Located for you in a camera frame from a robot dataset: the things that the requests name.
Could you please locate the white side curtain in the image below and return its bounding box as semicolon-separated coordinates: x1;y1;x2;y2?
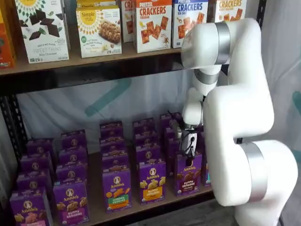
257;0;301;226

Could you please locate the purple Annie's box teal patch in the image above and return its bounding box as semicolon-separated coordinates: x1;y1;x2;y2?
204;161;213;188

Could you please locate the yellow Simple Mills box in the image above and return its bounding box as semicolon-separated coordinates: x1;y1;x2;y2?
76;0;118;8

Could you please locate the white backdrop sheet teal print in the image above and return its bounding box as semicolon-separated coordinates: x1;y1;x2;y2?
16;69;196;148

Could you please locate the white Sweet Thins chocolate box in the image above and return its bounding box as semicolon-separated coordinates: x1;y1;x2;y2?
14;0;71;64

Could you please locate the brown particleboard shelf board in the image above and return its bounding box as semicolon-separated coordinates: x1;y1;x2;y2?
46;148;214;223
0;40;189;76

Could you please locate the purple Annie's Bunny Grahams box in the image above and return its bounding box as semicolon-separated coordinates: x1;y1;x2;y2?
53;179;90;224

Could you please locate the Simple Mills almond bars box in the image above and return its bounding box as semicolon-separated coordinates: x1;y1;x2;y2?
75;5;122;59

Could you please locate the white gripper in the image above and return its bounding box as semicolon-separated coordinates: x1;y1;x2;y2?
181;130;198;167

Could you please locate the purple Annie's box pink patch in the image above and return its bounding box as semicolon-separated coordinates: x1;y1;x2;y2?
9;187;54;226

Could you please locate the orange cheddar pretzel crackers box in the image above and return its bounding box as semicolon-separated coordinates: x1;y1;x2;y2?
133;0;172;54

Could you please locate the yellow honey mustard crackers box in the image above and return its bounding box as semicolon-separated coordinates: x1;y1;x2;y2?
215;0;247;23

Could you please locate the purple Annie's Hidden Veggies box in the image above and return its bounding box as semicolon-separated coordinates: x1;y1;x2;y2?
102;169;133;214

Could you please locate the white orange crackers box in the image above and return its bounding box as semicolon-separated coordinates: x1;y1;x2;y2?
120;0;135;43

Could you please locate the blue sea salt crackers box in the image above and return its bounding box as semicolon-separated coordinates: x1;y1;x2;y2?
171;0;209;49

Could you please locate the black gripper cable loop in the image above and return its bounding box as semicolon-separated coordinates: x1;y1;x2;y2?
180;135;196;155

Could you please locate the black metal shelf rack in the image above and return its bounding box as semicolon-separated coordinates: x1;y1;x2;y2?
0;0;268;226

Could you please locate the orange snack box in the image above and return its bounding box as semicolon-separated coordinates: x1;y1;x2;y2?
0;0;16;69

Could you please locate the purple Annie's box brown patch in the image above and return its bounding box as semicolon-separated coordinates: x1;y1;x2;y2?
175;152;203;197

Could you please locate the purple Annie's snack box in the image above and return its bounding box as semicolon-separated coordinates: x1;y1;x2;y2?
159;112;183;129
102;153;130;171
100;137;127;156
20;152;56;172
164;126;180;141
55;163;89;183
16;169;54;192
132;118;156;134
25;138;57;156
135;145;163;163
134;131;160;148
99;121;124;140
198;131;206;163
61;129;87;149
167;138;182;176
58;146;89;166

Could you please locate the purple Annie's box yellow patch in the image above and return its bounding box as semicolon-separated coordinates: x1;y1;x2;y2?
138;161;167;206

